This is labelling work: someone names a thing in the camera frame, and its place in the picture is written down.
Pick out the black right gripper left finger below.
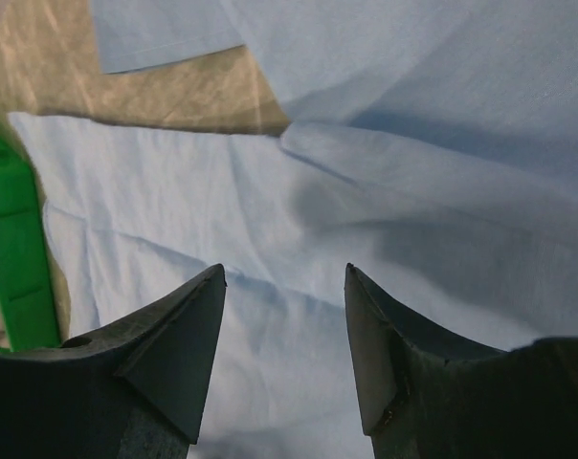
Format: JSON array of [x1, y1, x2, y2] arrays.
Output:
[[0, 264, 226, 458]]

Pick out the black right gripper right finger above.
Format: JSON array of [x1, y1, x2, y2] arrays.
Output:
[[345, 266, 578, 458]]

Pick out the light blue long sleeve shirt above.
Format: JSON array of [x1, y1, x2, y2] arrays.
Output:
[[9, 1, 578, 458]]

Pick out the green plastic bin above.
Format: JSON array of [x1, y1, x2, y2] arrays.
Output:
[[0, 138, 61, 352]]

